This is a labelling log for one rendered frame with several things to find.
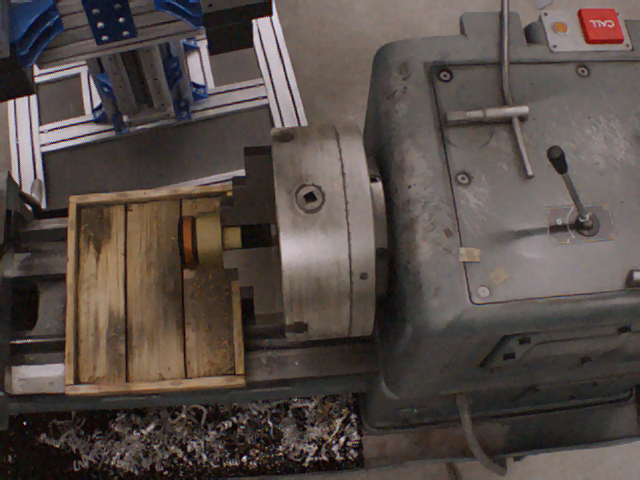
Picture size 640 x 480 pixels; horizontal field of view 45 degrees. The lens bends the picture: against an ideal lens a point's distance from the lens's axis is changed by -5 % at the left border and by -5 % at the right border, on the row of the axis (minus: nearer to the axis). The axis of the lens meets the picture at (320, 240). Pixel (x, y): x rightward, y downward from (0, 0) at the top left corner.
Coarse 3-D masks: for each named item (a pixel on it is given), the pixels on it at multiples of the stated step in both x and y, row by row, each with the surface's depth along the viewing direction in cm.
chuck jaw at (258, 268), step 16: (224, 256) 115; (240, 256) 115; (256, 256) 115; (272, 256) 115; (240, 272) 113; (256, 272) 113; (272, 272) 113; (240, 288) 113; (256, 288) 112; (272, 288) 112; (256, 304) 111; (272, 304) 111; (256, 320) 112; (272, 320) 112
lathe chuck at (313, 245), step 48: (288, 144) 109; (336, 144) 109; (288, 192) 104; (336, 192) 104; (288, 240) 103; (336, 240) 104; (288, 288) 105; (336, 288) 106; (288, 336) 113; (336, 336) 115
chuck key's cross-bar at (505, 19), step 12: (504, 0) 114; (504, 12) 113; (504, 24) 112; (504, 36) 111; (504, 48) 110; (504, 60) 109; (504, 72) 108; (504, 84) 108; (504, 96) 107; (516, 120) 105; (516, 132) 105; (528, 156) 103; (528, 168) 102
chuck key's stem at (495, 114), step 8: (448, 112) 105; (456, 112) 105; (464, 112) 105; (472, 112) 105; (480, 112) 105; (488, 112) 105; (496, 112) 105; (504, 112) 105; (512, 112) 105; (520, 112) 105; (528, 112) 105; (448, 120) 105; (456, 120) 105; (464, 120) 105; (472, 120) 106; (480, 120) 106; (488, 120) 105; (496, 120) 106; (504, 120) 106
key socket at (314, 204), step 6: (306, 186) 105; (312, 186) 105; (300, 192) 104; (306, 192) 104; (312, 192) 105; (318, 192) 104; (300, 198) 104; (306, 198) 106; (312, 198) 107; (318, 198) 104; (300, 204) 104; (306, 204) 104; (312, 204) 104; (318, 204) 104
